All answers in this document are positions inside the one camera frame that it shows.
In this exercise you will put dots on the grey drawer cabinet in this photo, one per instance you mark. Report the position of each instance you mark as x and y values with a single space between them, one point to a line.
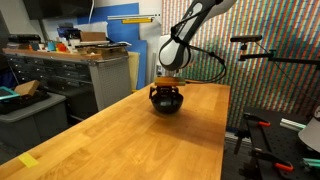
90 83

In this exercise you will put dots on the yellow sticky note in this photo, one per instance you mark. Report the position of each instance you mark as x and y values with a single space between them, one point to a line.
28 160

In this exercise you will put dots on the blue foam board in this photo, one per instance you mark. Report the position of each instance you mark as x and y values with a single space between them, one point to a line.
117 31

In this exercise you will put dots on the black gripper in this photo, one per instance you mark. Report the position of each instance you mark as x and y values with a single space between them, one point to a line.
160 92

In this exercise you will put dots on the cardboard box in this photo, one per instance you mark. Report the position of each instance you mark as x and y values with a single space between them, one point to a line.
92 36

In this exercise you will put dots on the orange handled clamp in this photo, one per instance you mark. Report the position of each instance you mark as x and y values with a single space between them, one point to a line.
275 160
253 117

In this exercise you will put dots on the wooden block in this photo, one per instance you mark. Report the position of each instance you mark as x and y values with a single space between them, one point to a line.
27 88

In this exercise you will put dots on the grey storage bin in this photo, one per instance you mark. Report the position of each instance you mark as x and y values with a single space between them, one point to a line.
26 128

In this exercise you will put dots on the black bowl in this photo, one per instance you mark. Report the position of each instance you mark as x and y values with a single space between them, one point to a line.
168 105

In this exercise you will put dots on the teal tray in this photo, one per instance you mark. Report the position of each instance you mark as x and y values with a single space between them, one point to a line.
6 93

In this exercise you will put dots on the yellow wrist camera box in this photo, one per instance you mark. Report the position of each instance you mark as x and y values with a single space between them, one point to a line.
169 81

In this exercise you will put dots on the black camera on stand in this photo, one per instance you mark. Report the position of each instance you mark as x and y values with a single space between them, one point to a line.
269 55

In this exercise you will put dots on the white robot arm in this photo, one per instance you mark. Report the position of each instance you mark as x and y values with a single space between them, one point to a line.
175 51

